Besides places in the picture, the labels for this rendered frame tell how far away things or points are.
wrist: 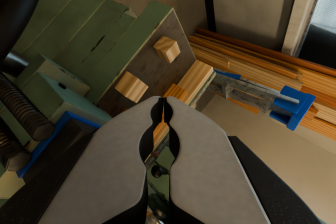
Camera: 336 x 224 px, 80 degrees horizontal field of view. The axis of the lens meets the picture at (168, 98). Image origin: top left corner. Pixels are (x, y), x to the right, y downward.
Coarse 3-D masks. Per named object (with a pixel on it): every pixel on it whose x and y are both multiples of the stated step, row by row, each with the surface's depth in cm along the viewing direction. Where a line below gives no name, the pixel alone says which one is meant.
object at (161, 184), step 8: (160, 152) 39; (168, 152) 39; (160, 160) 38; (168, 160) 38; (168, 168) 37; (152, 176) 38; (160, 176) 37; (168, 176) 37; (152, 184) 37; (160, 184) 37; (168, 184) 36; (160, 192) 36; (168, 192) 36; (168, 200) 35
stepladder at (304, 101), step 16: (224, 80) 120; (240, 80) 117; (224, 96) 130; (240, 96) 127; (272, 96) 107; (288, 96) 104; (304, 96) 101; (272, 112) 117; (288, 112) 113; (304, 112) 99
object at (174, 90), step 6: (174, 84) 49; (168, 90) 49; (174, 90) 48; (180, 90) 48; (162, 96) 49; (174, 96) 48; (180, 96) 47; (162, 114) 47; (162, 120) 47; (156, 126) 46; (156, 132) 47
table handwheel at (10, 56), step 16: (0, 0) 18; (16, 0) 19; (32, 0) 20; (0, 16) 18; (16, 16) 18; (0, 32) 18; (16, 32) 19; (0, 48) 18; (0, 64) 29; (16, 64) 30
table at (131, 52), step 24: (144, 24) 38; (168, 24) 39; (120, 48) 38; (144, 48) 37; (24, 72) 29; (48, 72) 30; (96, 72) 38; (120, 72) 36; (144, 72) 40; (168, 72) 46; (96, 96) 35; (120, 96) 39; (144, 96) 44
